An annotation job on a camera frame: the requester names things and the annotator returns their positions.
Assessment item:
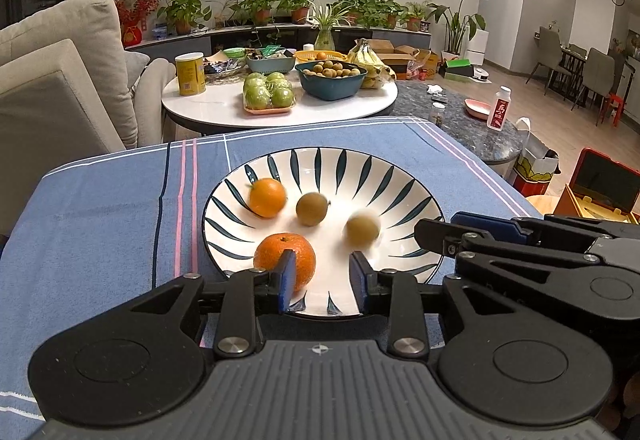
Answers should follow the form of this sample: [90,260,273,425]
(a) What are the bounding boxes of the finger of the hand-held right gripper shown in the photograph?
[451,211,640,249]
[414,218,597,301]

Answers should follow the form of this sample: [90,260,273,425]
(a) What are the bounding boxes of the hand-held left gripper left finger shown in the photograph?
[127,249,298,358]

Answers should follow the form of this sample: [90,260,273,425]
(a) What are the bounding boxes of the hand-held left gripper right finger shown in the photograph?
[349,250,520,361]

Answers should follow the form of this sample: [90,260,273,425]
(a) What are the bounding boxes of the large orange mandarin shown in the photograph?
[253,233,317,293]

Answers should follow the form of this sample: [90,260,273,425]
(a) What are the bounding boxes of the round brown-green fruit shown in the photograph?
[345,211,382,248]
[296,192,331,225]

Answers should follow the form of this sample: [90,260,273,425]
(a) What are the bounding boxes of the small orange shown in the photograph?
[248,177,288,219]

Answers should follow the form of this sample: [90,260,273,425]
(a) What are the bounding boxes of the white plate with leaf pattern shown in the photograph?
[201,147,446,319]

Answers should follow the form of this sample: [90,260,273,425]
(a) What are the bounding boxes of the pile of brown-green fruits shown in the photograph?
[302,60,362,78]

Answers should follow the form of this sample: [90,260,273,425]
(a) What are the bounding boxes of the white paper bag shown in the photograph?
[510,117,561,197]

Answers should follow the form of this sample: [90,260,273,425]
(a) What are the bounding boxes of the dark marble round table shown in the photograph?
[390,80,523,165]

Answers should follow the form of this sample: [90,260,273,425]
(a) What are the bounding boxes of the orange tool box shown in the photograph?
[554,148,640,225]

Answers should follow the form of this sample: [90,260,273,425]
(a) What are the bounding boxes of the white bottle with red label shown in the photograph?
[487,87,513,129]

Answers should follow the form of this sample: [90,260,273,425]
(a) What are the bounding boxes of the pink dish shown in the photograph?
[464,98,493,119]

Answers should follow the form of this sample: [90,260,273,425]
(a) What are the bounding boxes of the green box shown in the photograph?
[444,58,474,81]

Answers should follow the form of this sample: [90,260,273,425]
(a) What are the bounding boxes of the red stool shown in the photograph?
[597,94,626,127]

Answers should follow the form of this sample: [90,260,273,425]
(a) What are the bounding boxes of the pink tray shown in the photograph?
[243,94,297,115]

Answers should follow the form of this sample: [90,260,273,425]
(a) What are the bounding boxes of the white air purifier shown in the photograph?
[465,27,489,65]

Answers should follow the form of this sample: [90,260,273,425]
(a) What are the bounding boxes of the grey dining chair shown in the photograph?
[572,48,616,111]
[525,27,564,93]

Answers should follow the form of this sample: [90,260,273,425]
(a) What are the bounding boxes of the dark dining table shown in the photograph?
[560,47,592,95]

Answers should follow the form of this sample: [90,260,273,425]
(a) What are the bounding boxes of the round white table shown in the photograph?
[161,68,399,137]

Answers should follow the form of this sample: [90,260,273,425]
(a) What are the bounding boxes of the dark blue bowl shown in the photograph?
[295,61,368,101]

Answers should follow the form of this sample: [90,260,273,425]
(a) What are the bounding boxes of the blue striped tablecloth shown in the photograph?
[0,116,546,440]

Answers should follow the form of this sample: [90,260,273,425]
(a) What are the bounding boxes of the bunch of bananas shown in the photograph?
[347,38,397,89]

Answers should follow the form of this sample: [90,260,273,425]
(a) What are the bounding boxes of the cardboard boxes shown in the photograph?
[370,38,441,71]

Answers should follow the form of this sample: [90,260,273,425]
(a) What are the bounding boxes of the tall large-leaf plant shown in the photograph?
[427,0,488,56]

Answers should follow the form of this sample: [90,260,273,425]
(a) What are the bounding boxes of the teal basket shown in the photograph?
[246,50,297,74]

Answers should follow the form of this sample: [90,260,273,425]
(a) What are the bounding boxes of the orange basket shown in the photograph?
[292,50,348,63]

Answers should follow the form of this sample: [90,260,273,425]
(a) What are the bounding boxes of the yellow can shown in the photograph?
[175,52,207,96]

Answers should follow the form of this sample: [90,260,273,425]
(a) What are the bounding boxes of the glass vase with plant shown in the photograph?
[307,4,352,51]

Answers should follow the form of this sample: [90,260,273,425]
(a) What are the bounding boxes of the potted green plant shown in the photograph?
[157,0,212,35]
[334,0,407,30]
[232,0,322,26]

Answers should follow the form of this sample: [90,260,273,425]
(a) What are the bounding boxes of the grey television cabinet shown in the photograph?
[125,22,432,54]

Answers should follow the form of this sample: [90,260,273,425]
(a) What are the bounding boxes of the grey sofa cushion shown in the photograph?
[0,38,127,237]

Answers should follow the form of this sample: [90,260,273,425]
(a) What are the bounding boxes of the red flower arrangement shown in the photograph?
[114,0,161,46]

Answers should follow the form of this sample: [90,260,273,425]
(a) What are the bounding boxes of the beige sofa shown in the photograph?
[0,0,177,241]

